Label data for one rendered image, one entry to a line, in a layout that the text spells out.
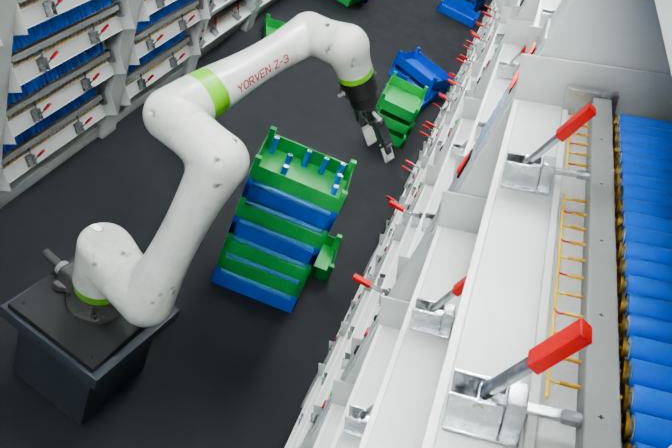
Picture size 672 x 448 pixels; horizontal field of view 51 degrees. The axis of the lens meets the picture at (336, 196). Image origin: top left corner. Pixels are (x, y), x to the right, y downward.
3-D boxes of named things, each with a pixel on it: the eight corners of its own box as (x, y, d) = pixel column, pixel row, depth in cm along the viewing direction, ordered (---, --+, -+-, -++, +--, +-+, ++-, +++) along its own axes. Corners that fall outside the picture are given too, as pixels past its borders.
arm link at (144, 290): (132, 345, 161) (234, 158, 140) (89, 298, 167) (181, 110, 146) (172, 329, 172) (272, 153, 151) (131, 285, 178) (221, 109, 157)
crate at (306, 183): (247, 177, 217) (255, 156, 212) (264, 144, 234) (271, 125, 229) (338, 214, 219) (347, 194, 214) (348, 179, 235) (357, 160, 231)
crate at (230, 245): (221, 249, 236) (227, 232, 231) (238, 214, 252) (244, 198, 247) (305, 283, 238) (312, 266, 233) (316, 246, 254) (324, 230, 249)
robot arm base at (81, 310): (24, 270, 183) (25, 255, 179) (71, 244, 194) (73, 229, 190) (92, 334, 176) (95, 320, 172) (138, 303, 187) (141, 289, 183)
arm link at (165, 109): (169, 164, 155) (166, 127, 146) (133, 130, 160) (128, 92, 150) (232, 124, 164) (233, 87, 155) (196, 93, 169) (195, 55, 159)
